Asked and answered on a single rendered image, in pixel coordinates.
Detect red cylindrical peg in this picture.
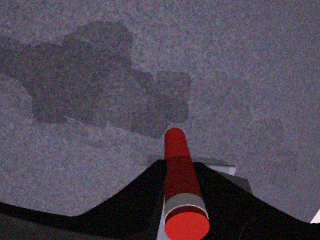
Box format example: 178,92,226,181
164,128,209,240

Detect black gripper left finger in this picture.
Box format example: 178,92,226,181
0,160,167,240

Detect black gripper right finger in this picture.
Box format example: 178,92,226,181
192,161,320,240

